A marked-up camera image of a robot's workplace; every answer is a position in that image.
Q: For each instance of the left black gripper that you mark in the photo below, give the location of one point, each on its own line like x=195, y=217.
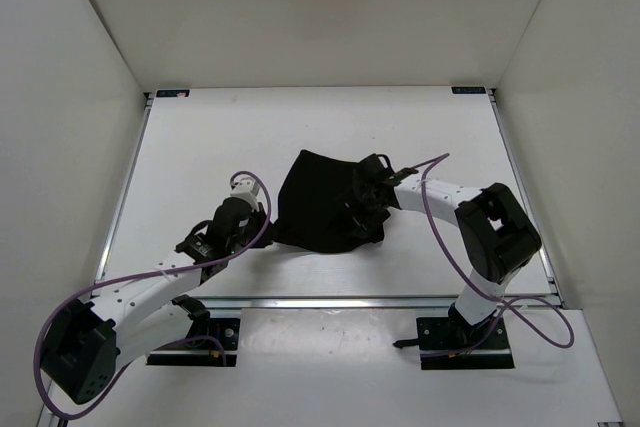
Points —
x=269, y=236

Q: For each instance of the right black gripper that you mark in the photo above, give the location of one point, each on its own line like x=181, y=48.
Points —
x=365, y=223

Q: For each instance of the black skirt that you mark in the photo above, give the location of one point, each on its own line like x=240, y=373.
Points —
x=311, y=205

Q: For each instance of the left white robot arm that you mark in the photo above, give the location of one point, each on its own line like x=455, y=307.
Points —
x=86, y=343

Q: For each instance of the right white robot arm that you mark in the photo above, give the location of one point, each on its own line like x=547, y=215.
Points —
x=497, y=234

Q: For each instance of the blue label right corner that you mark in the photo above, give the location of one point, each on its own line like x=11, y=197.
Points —
x=468, y=90

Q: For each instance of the blue label corner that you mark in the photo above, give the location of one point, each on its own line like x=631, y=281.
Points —
x=468, y=90
x=172, y=93

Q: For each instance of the blue label left corner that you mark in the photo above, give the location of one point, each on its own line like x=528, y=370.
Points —
x=172, y=93

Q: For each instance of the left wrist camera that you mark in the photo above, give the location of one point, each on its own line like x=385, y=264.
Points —
x=247, y=189

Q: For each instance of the aluminium rail front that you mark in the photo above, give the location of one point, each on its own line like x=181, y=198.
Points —
x=327, y=303

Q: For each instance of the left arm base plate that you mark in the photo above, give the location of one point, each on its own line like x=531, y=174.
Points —
x=213, y=345

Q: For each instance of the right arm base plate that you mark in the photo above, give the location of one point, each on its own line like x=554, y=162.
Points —
x=442, y=346

